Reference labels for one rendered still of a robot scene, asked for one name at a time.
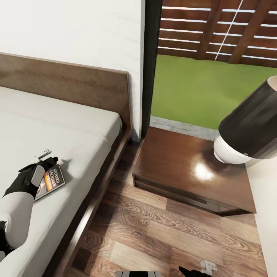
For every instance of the bed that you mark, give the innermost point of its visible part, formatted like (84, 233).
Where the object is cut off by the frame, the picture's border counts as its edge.
(82, 114)

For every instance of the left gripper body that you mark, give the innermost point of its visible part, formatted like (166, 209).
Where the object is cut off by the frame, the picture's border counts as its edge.
(50, 162)

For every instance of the table lamp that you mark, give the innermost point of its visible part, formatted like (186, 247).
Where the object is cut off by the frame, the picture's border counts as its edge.
(250, 130)

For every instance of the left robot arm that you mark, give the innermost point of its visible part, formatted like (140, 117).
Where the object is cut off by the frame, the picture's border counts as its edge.
(17, 202)

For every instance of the fixed window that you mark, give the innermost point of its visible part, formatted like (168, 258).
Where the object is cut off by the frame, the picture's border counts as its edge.
(202, 59)

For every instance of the hardback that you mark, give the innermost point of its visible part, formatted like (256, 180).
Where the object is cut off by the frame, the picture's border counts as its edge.
(52, 179)

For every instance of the nightstand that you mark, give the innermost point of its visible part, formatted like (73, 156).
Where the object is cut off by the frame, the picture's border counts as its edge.
(184, 168)

